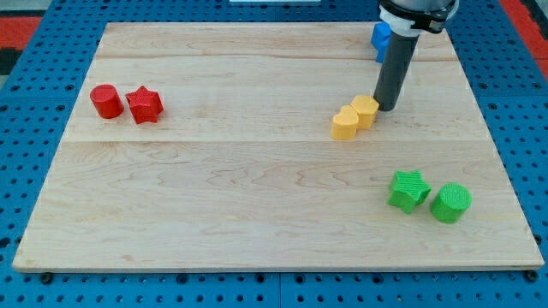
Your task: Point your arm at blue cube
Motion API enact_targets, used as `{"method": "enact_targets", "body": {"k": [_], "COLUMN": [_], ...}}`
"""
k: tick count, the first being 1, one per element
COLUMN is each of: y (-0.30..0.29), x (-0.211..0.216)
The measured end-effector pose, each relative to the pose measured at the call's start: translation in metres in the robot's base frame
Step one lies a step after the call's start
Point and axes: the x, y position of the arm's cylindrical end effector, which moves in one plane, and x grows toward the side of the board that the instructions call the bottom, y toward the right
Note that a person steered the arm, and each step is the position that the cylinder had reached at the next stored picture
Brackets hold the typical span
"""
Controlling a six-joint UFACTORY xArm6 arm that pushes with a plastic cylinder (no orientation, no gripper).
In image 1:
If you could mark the robot arm with white collar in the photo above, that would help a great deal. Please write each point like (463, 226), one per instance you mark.
(409, 18)

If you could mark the blue cube block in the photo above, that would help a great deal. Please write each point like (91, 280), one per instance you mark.
(380, 39)

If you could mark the light wooden board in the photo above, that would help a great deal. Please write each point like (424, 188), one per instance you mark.
(241, 174)

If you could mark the yellow heart block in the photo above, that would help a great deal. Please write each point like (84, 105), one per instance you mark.
(345, 123)

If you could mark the yellow hexagon block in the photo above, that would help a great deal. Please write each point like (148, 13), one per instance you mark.
(366, 108)

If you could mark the red star block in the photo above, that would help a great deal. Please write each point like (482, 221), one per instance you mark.
(145, 105)

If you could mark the green star block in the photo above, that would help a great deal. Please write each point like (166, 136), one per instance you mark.
(408, 189)

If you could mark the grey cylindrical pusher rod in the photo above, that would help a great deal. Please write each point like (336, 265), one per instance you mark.
(397, 59)

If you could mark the red cylinder block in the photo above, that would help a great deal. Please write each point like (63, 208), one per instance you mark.
(106, 101)

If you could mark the green cylinder block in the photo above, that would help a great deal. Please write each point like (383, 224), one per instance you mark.
(452, 200)

